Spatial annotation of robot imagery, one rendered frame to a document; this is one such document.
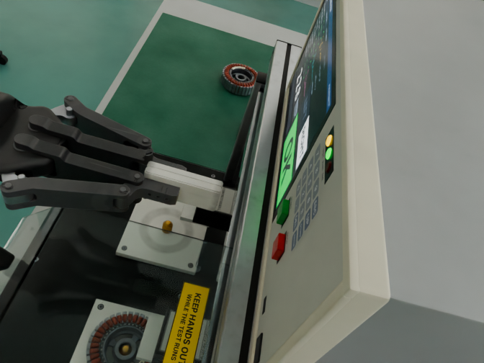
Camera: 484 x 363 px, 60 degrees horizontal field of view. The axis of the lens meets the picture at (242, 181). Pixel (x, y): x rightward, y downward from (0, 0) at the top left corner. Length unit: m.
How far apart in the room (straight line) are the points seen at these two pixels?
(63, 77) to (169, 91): 1.29
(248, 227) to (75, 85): 1.97
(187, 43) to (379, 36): 1.01
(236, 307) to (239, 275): 0.03
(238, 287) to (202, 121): 0.73
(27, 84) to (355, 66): 2.12
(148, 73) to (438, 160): 1.00
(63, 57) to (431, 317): 2.42
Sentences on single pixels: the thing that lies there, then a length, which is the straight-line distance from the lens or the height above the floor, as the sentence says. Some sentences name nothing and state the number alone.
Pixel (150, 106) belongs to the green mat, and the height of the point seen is 0.75.
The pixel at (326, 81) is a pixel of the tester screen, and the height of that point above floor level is 1.28.
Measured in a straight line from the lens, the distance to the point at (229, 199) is 0.72.
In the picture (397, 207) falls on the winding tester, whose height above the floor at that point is 1.32.
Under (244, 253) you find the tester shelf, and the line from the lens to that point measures 0.44.
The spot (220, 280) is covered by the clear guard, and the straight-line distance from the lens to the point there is 0.48.
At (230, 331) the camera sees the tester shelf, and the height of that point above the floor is 1.12.
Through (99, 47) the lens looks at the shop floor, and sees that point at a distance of 2.62.
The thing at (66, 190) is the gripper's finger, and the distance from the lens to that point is 0.37.
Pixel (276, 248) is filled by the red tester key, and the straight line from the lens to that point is 0.37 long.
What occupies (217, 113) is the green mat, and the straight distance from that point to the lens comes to 1.14.
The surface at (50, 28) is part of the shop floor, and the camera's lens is 2.76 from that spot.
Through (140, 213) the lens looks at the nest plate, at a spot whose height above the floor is 0.78.
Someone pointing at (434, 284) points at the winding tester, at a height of 1.32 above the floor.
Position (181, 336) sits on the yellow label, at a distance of 0.45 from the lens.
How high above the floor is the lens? 1.48
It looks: 48 degrees down
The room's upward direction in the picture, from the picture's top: 21 degrees clockwise
